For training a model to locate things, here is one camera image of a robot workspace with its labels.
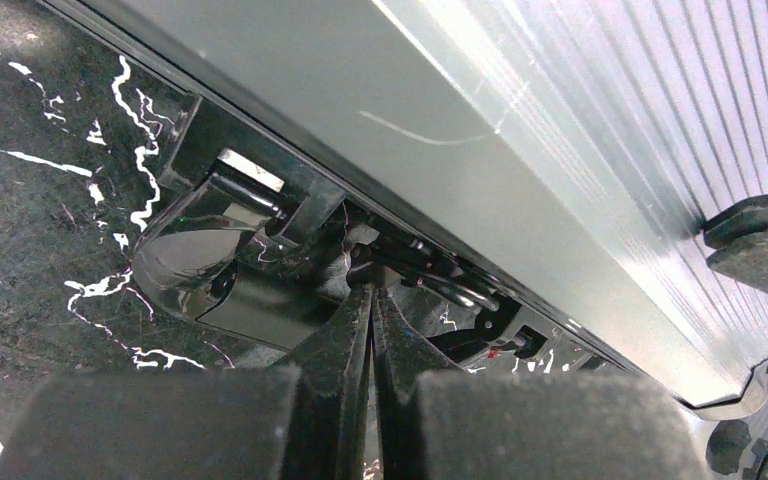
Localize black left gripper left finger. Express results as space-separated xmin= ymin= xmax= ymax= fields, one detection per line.
xmin=0 ymin=284 xmax=372 ymax=479

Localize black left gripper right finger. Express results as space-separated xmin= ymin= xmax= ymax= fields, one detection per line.
xmin=371 ymin=289 xmax=707 ymax=479

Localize black poker set case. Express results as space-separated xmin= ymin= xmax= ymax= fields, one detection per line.
xmin=50 ymin=1 xmax=768 ymax=420

